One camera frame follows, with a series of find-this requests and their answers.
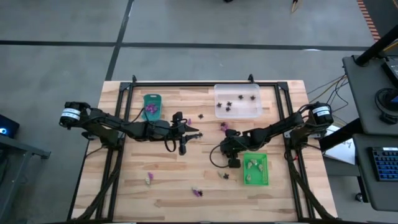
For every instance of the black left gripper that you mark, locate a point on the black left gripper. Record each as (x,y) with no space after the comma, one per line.
(161,130)

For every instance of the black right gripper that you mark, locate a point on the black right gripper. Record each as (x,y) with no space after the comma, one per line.
(236,143)

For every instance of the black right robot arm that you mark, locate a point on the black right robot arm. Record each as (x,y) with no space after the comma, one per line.
(280,126)

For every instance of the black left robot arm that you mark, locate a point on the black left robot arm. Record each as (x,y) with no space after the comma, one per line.
(105,123)

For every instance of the clear plastic bin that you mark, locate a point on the clear plastic bin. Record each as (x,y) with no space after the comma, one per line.
(245,109)

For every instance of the green plastic basket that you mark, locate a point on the green plastic basket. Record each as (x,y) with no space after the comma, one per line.
(258,181)

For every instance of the teal plastic bin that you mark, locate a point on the teal plastic bin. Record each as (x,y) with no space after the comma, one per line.
(152,99)

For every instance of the black table clamp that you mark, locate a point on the black table clamp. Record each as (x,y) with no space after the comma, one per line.
(250,77)
(134,78)

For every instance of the black desk support bar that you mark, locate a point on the black desk support bar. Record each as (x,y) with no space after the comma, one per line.
(342,135)

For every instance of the white paper sheet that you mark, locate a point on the white paper sheet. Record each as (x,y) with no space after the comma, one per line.
(342,152)

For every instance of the grey workstation desk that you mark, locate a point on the grey workstation desk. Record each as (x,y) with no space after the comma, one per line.
(362,174)
(360,93)

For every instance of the black caster wheel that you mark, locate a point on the black caster wheel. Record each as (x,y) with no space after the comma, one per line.
(359,197)

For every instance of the blue backlit keyboard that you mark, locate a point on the blue backlit keyboard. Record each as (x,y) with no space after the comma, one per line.
(385,163)

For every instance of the black round device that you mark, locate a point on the black round device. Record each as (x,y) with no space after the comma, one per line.
(384,102)

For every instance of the black diagonal pole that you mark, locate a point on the black diagonal pole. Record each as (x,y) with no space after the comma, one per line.
(373,49)

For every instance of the dark laptop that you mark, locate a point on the dark laptop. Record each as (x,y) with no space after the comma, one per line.
(392,70)

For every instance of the grey metal bench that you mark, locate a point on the grey metal bench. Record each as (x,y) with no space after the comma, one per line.
(12,149)

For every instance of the black box with blue light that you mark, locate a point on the black box with blue light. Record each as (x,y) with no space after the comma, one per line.
(11,124)

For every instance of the orange striped floor mat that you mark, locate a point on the orange striped floor mat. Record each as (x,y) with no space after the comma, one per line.
(368,18)

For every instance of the black aluminium table frame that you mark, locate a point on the black aluminium table frame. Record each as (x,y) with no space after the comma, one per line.
(202,84)

